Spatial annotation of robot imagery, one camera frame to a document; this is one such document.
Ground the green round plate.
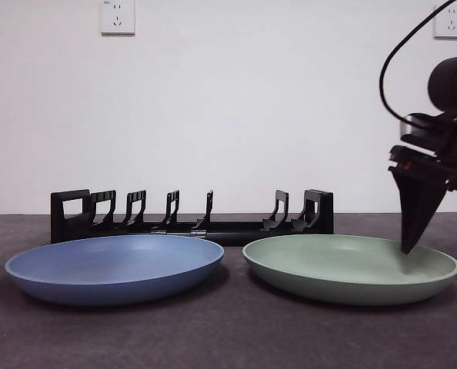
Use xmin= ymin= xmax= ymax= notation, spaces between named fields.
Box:
xmin=242 ymin=233 xmax=457 ymax=307

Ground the blue round plate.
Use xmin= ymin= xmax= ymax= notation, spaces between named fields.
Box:
xmin=4 ymin=234 xmax=225 ymax=308

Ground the black plate rack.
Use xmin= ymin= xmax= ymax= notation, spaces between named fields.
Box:
xmin=50 ymin=188 xmax=335 ymax=247

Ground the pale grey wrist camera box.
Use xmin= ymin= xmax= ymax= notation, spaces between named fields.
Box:
xmin=399 ymin=112 xmax=457 ymax=157

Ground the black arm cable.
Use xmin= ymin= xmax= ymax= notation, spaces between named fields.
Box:
xmin=379 ymin=0 xmax=457 ymax=123

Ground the white wall socket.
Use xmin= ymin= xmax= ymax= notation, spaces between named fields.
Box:
xmin=100 ymin=0 xmax=136 ymax=38
xmin=433 ymin=3 xmax=457 ymax=40

